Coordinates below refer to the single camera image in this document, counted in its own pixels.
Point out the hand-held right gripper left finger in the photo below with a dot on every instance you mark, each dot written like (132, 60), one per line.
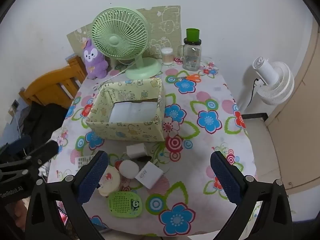
(93, 177)

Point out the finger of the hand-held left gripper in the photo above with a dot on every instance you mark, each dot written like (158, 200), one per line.
(47, 150)
(16, 145)

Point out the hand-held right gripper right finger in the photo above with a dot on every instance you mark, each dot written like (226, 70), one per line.
(225, 177)

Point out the cream round bear mirror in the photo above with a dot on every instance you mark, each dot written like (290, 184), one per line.
(110, 182)

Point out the white remote control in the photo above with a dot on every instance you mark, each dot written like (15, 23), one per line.
(85, 160)

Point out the white round case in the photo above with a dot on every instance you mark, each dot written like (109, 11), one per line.
(128, 168)

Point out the green perforated panda case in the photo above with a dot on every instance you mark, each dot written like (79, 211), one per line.
(120, 203)

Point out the small white charger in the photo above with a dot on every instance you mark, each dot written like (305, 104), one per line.
(136, 150)

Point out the large white charger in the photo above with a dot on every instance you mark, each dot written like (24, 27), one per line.
(148, 175)

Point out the patterned yellow storage box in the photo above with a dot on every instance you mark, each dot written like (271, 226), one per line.
(125, 131)

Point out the black bag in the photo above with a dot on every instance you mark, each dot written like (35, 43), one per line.
(42, 120)

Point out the floral tablecloth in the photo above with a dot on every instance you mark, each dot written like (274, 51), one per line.
(200, 140)

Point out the orange wooden chair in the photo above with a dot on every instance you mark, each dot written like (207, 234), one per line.
(50, 80)

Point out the white paper box liner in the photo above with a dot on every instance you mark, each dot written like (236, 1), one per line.
(135, 112)

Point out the beige door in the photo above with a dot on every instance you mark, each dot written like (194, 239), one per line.
(300, 130)

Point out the purple plush toy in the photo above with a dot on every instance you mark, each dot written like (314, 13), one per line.
(93, 60)

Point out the white standing fan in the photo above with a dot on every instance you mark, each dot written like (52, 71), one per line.
(272, 80)

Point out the glass mug jar green lid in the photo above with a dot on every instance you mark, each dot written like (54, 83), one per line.
(192, 55)

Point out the green desk fan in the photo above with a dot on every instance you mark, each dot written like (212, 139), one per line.
(115, 41)

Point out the clear cotton swab container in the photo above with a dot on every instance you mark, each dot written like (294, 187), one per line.
(167, 57)

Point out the patterned cardboard panel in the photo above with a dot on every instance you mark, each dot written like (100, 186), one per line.
(165, 22)

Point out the wall socket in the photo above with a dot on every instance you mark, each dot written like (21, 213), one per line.
(15, 106)

